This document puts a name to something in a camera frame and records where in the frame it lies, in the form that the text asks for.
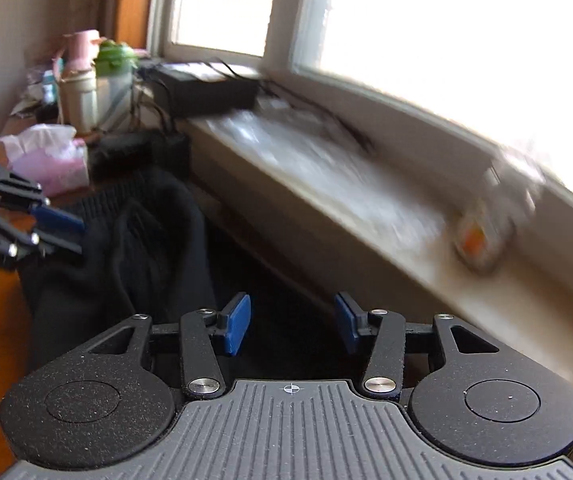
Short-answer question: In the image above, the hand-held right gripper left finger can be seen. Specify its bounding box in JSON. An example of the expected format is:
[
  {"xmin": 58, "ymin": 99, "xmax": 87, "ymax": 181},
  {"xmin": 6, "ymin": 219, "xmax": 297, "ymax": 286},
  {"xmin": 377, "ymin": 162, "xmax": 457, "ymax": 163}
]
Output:
[{"xmin": 88, "ymin": 292, "xmax": 252, "ymax": 401}]

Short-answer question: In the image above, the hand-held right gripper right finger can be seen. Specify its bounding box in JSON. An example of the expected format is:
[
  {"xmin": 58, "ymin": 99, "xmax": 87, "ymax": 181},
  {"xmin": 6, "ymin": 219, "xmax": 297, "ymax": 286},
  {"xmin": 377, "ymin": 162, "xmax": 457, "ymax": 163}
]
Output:
[{"xmin": 335, "ymin": 291, "xmax": 500, "ymax": 403}]

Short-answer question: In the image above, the black ribbed knit garment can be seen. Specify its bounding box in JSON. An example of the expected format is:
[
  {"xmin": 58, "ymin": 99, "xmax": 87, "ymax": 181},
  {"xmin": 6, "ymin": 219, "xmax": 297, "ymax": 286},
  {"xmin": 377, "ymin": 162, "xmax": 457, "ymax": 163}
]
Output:
[{"xmin": 19, "ymin": 166, "xmax": 367, "ymax": 381}]

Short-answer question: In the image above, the pink tissue pack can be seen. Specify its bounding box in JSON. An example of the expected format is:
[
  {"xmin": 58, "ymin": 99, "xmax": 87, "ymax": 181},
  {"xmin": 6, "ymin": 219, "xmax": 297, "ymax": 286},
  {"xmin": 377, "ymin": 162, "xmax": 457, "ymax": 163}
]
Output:
[{"xmin": 0, "ymin": 124, "xmax": 90, "ymax": 199}]

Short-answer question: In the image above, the cream tumbler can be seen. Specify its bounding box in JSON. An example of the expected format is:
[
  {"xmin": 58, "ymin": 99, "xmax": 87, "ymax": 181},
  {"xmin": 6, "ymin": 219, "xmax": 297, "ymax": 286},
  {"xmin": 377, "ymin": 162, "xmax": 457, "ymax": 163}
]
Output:
[{"xmin": 59, "ymin": 67, "xmax": 98, "ymax": 134}]

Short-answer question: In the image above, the small blue bottle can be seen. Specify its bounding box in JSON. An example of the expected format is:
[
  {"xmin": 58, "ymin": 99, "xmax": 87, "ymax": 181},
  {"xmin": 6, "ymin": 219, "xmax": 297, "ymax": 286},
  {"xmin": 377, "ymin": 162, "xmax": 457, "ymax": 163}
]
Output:
[{"xmin": 41, "ymin": 70, "xmax": 58, "ymax": 107}]

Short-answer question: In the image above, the green lidded clear bottle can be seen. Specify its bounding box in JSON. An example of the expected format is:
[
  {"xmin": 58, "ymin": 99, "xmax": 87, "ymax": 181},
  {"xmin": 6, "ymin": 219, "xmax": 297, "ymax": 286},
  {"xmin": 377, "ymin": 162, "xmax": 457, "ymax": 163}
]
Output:
[{"xmin": 95, "ymin": 40, "xmax": 138, "ymax": 130}]

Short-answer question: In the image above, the clear plastic sheet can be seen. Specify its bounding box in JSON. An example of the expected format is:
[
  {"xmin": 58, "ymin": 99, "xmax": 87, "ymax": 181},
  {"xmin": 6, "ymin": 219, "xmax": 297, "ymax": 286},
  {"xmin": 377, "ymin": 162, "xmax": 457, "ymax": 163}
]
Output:
[{"xmin": 205, "ymin": 107, "xmax": 448, "ymax": 257}]

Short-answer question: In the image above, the cream window sill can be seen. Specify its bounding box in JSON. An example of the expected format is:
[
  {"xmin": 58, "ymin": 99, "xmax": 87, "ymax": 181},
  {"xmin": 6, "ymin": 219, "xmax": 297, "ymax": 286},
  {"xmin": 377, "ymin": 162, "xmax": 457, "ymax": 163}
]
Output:
[{"xmin": 185, "ymin": 60, "xmax": 573, "ymax": 413}]

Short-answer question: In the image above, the small jar with orange label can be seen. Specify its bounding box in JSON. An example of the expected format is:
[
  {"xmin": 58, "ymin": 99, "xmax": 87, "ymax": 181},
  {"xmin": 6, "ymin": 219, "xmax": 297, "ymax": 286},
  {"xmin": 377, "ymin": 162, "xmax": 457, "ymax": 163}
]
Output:
[{"xmin": 454, "ymin": 152, "xmax": 547, "ymax": 277}]

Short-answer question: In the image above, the brown curtain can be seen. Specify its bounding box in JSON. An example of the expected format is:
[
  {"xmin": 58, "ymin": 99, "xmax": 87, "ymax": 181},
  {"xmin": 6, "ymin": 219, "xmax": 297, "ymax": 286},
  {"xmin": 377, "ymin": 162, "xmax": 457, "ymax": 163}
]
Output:
[{"xmin": 94, "ymin": 0, "xmax": 158, "ymax": 53}]

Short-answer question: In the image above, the white framed window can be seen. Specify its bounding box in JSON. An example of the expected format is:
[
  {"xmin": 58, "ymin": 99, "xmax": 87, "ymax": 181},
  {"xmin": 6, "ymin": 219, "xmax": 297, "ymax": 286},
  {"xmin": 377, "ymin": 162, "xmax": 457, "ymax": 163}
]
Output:
[{"xmin": 149, "ymin": 0, "xmax": 573, "ymax": 241}]

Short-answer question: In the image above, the black box with cables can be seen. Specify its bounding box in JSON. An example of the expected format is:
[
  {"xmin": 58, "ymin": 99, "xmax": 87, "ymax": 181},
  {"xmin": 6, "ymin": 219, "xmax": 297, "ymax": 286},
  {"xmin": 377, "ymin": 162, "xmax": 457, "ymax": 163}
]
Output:
[{"xmin": 150, "ymin": 62, "xmax": 260, "ymax": 119}]

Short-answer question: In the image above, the black cable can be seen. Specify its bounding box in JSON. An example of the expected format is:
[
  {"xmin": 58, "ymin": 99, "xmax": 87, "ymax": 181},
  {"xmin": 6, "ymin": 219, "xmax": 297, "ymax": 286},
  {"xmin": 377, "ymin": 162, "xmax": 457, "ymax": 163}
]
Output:
[{"xmin": 206, "ymin": 59, "xmax": 378, "ymax": 155}]

